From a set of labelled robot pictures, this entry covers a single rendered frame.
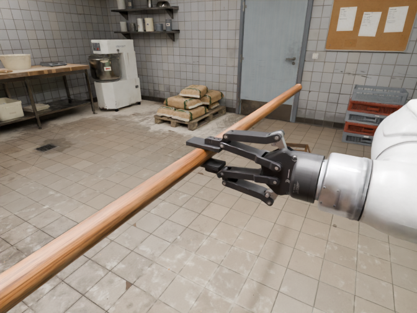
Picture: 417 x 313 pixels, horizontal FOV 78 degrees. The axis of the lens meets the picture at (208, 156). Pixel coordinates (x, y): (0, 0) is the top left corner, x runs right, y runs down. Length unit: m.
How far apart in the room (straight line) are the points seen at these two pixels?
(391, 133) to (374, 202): 0.15
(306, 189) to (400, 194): 0.11
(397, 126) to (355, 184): 0.16
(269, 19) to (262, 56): 0.57
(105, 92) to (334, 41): 4.05
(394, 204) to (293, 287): 1.50
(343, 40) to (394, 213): 4.25
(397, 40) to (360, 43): 0.43
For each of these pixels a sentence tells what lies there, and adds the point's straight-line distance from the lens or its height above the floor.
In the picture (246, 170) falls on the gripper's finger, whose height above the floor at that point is 1.18.
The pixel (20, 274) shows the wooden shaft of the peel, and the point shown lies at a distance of 0.29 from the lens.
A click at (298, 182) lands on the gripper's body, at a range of 0.39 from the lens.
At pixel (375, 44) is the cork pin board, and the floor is 1.28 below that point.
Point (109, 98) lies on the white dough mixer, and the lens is 5.51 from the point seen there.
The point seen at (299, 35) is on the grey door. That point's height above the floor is 1.40.
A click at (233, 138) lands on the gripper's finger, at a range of 0.43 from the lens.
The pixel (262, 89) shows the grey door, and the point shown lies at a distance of 4.86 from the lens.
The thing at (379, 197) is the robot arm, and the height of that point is 1.21.
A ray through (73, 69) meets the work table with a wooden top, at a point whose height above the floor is 0.86.
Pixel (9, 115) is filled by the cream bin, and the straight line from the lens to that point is 4.99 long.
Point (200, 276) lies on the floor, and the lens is 1.82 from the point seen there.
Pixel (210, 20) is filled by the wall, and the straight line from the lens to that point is 5.26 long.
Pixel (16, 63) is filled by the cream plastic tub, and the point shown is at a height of 1.00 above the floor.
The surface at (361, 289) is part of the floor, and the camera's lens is 1.99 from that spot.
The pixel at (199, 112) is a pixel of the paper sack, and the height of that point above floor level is 0.24.
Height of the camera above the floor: 1.40
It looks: 25 degrees down
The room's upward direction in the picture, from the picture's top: straight up
